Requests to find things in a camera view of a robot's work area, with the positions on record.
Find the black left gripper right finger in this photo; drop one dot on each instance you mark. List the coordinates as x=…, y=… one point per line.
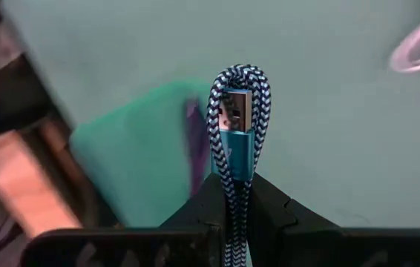
x=306, y=237

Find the green table mat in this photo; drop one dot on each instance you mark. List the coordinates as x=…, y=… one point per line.
x=343, y=130

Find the translucent green plastic bin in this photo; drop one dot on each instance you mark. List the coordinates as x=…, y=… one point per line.
x=139, y=155

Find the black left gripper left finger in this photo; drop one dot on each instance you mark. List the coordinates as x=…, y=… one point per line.
x=180, y=237

